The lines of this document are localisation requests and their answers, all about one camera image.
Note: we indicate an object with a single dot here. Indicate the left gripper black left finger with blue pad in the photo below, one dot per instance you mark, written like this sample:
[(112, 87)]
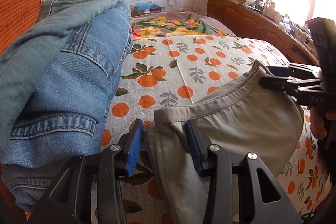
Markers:
[(89, 186)]

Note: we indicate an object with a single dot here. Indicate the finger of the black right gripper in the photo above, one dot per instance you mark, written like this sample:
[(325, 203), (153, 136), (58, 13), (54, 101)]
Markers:
[(288, 79)]

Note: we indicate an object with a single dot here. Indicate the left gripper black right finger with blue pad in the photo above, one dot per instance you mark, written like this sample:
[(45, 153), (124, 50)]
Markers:
[(261, 197)]

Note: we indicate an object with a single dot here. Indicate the grey pants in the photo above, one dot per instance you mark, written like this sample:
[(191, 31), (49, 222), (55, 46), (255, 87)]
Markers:
[(239, 116)]

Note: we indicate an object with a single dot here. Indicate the dark sleeve forearm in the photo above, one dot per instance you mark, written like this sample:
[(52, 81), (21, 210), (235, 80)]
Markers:
[(327, 148)]

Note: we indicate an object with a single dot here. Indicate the person's right hand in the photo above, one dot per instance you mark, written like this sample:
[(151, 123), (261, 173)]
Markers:
[(317, 125)]

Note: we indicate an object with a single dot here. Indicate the wooden sideboard cabinet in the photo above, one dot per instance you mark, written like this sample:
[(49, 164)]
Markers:
[(247, 23)]

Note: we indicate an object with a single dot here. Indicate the white jug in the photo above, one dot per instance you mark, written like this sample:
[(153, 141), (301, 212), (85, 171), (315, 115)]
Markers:
[(269, 10)]

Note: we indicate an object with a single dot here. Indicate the blue denim jeans pile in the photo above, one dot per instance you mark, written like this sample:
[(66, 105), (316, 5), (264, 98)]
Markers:
[(37, 134)]

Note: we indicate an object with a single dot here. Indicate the orange fruit print bedsheet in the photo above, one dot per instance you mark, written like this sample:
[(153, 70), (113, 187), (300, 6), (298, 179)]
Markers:
[(179, 71)]

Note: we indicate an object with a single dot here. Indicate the floral blanket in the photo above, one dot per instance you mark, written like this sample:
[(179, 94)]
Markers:
[(186, 23)]

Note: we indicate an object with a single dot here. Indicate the box with blue cloth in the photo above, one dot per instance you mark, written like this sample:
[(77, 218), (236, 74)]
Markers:
[(142, 8)]

